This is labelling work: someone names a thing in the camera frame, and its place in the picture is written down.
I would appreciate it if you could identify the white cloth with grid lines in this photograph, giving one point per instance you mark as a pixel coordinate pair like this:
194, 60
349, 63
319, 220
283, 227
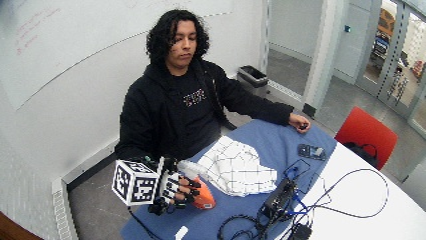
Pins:
234, 170

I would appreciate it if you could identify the grey trash bin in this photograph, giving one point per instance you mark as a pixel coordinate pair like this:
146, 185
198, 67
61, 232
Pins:
253, 80

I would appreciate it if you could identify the orange spray bottle white top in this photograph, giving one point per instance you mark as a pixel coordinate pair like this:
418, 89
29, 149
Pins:
205, 196

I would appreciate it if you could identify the red chair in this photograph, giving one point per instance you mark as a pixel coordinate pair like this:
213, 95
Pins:
366, 130

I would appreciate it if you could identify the the person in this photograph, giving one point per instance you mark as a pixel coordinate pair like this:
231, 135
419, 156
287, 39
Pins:
177, 110

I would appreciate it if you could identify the small black object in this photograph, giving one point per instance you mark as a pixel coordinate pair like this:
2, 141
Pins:
303, 126

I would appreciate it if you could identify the black phone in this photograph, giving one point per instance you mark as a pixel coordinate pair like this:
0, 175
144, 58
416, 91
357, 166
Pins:
311, 152

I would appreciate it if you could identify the black electronics box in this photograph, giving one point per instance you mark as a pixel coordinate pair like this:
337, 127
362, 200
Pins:
278, 200

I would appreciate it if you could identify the blue tablecloth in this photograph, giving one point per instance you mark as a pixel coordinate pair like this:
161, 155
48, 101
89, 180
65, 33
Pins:
274, 140

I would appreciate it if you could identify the black bag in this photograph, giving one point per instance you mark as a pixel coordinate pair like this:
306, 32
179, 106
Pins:
359, 153

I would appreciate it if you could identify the black power adapter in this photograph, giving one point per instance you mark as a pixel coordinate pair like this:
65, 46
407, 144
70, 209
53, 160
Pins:
301, 232

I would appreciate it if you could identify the small white object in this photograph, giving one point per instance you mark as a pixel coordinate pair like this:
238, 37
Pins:
181, 232

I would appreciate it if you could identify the brown wooden furniture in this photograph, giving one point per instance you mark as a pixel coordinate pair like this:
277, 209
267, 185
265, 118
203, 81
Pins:
14, 230

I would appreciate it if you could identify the whiteboard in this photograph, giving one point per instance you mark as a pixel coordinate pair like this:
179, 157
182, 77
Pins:
80, 36

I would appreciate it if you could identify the white cube with black markers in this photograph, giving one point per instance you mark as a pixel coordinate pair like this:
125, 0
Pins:
133, 183

